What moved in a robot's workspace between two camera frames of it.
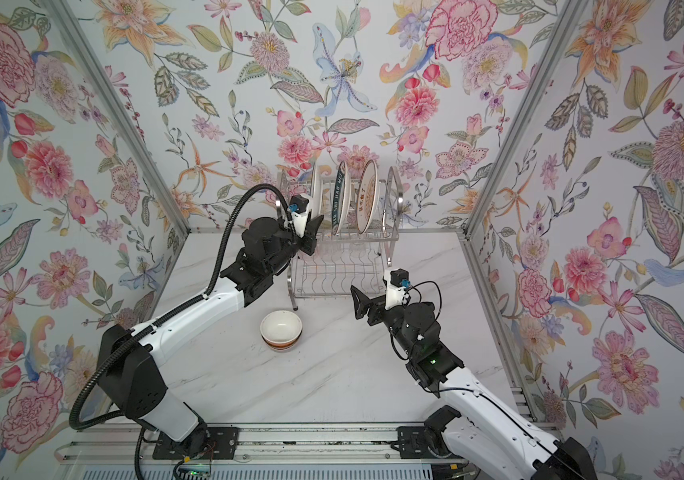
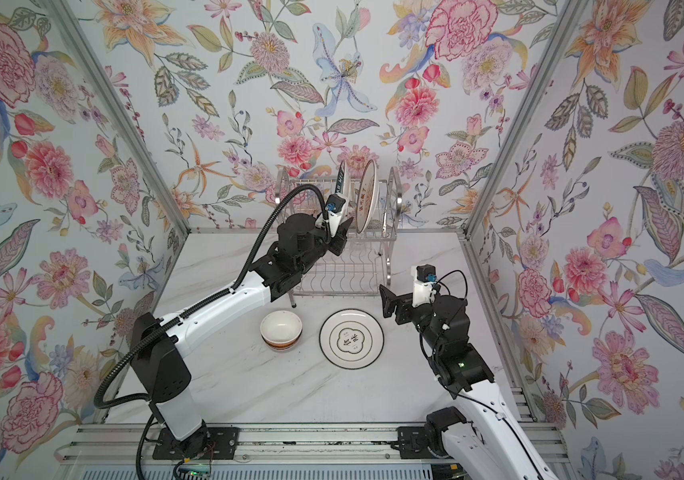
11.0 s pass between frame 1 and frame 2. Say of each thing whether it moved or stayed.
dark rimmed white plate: stayed
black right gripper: moved
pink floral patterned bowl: stayed
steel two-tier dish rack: stayed
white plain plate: moved
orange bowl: stayed
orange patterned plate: stayed
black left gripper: moved
